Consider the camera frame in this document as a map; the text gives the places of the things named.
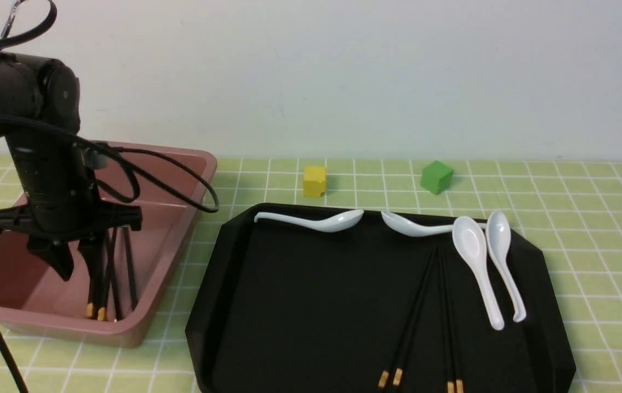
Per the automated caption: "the black chopstick bin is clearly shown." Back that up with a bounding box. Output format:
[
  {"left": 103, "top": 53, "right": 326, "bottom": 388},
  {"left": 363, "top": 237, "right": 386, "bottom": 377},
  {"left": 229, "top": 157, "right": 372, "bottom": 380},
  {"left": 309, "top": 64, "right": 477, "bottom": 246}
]
[
  {"left": 123, "top": 227, "right": 138, "bottom": 311},
  {"left": 108, "top": 261, "right": 123, "bottom": 321}
]

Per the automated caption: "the black chopstick tray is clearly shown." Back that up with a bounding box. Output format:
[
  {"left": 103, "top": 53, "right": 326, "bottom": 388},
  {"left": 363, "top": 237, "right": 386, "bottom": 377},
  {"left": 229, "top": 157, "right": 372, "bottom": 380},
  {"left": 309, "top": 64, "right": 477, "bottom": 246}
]
[
  {"left": 436, "top": 249, "right": 455, "bottom": 392},
  {"left": 376, "top": 249, "right": 436, "bottom": 392},
  {"left": 441, "top": 251, "right": 465, "bottom": 392},
  {"left": 85, "top": 275, "right": 99, "bottom": 319},
  {"left": 384, "top": 248, "right": 436, "bottom": 392},
  {"left": 98, "top": 228, "right": 117, "bottom": 321}
]

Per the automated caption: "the black chopstick bin middle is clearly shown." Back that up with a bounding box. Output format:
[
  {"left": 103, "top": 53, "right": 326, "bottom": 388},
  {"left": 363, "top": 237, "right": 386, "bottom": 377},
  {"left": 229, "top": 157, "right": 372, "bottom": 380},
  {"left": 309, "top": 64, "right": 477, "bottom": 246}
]
[{"left": 108, "top": 261, "right": 123, "bottom": 321}]

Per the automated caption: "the white spoon upright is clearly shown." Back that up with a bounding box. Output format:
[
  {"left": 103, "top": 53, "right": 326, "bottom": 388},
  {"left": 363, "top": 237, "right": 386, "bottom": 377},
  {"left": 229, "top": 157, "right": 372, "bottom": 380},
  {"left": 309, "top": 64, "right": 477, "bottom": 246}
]
[
  {"left": 485, "top": 211, "right": 527, "bottom": 323},
  {"left": 452, "top": 216, "right": 505, "bottom": 331}
]

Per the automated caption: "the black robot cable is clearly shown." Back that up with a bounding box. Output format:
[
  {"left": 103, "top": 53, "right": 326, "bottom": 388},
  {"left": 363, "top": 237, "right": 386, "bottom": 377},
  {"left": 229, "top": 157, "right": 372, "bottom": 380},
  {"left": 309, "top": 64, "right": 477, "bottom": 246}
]
[{"left": 0, "top": 0, "right": 220, "bottom": 393}]

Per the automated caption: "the yellow wooden block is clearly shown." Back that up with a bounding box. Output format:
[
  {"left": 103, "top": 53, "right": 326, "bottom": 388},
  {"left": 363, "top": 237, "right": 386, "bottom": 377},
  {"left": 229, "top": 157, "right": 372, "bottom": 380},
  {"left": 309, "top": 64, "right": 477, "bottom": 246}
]
[{"left": 303, "top": 166, "right": 327, "bottom": 198}]

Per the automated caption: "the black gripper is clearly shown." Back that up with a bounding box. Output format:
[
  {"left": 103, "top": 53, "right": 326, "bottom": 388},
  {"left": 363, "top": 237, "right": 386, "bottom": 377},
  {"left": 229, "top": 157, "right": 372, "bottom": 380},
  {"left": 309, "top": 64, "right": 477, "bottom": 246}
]
[{"left": 0, "top": 134, "right": 143, "bottom": 306}]

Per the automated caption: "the white spoon far left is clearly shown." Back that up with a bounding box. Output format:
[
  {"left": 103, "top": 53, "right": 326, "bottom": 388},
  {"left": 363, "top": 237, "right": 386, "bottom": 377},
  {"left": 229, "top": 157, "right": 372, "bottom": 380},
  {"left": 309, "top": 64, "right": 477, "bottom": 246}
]
[{"left": 253, "top": 209, "right": 365, "bottom": 233}]

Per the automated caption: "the pink plastic bin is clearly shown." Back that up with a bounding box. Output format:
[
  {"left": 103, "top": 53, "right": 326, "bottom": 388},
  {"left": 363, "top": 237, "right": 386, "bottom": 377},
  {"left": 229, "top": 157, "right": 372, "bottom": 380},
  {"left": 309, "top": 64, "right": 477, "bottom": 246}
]
[{"left": 0, "top": 140, "right": 218, "bottom": 349}]

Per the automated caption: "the white spoon upright left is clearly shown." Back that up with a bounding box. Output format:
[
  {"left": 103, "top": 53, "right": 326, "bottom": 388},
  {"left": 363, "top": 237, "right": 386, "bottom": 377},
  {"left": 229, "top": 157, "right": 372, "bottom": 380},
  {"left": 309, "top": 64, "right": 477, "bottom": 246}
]
[{"left": 452, "top": 216, "right": 505, "bottom": 331}]

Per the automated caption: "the green wooden block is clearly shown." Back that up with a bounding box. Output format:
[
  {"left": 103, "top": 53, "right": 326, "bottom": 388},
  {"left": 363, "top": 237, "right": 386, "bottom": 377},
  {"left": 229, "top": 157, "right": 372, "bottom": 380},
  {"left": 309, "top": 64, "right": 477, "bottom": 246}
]
[{"left": 419, "top": 160, "right": 454, "bottom": 195}]

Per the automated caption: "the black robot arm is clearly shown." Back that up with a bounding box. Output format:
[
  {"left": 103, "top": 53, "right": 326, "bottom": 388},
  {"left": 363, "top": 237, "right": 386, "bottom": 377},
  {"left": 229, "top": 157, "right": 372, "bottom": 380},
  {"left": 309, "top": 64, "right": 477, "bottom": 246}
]
[{"left": 0, "top": 54, "right": 143, "bottom": 318}]

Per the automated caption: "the white spoon centre back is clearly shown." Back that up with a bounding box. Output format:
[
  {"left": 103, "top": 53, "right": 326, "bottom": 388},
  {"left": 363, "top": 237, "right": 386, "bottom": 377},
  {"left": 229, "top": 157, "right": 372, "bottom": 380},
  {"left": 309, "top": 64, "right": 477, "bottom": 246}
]
[{"left": 381, "top": 211, "right": 466, "bottom": 238}]

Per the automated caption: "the black plastic tray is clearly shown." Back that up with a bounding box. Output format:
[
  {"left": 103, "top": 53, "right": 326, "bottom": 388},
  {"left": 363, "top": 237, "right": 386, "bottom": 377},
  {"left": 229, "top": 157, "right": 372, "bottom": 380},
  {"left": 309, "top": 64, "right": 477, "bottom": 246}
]
[{"left": 185, "top": 203, "right": 576, "bottom": 392}]

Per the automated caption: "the black chopstick bin right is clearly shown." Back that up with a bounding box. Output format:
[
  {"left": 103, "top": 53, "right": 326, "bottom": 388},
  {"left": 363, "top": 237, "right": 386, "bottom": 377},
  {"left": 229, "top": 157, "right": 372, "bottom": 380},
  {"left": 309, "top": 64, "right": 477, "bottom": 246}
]
[{"left": 123, "top": 227, "right": 138, "bottom": 311}]

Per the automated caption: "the white spoon upright right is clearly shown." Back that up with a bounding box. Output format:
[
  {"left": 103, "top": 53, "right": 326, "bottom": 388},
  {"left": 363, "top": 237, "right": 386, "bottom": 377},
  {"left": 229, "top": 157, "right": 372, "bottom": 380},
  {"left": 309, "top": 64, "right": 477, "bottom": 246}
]
[{"left": 485, "top": 211, "right": 527, "bottom": 323}]

